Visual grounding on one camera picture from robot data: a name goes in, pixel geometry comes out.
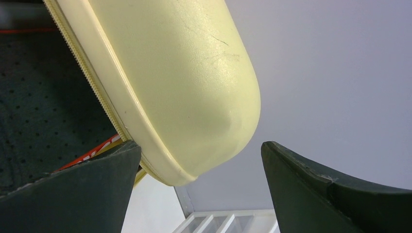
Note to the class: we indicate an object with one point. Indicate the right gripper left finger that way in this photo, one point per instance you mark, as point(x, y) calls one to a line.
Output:
point(89, 197)

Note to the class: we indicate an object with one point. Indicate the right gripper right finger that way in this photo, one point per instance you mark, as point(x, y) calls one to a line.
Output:
point(309, 197)

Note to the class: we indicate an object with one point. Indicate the dark navy fabric item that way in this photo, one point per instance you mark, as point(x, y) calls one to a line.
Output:
point(49, 114)

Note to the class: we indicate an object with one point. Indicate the yellow hard-shell suitcase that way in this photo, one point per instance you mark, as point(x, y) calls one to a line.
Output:
point(172, 75)

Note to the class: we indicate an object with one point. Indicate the red white striped garment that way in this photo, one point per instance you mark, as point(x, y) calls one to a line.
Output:
point(103, 147)

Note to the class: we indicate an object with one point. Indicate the white plastic drawer organizer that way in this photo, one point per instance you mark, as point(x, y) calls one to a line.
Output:
point(241, 221)

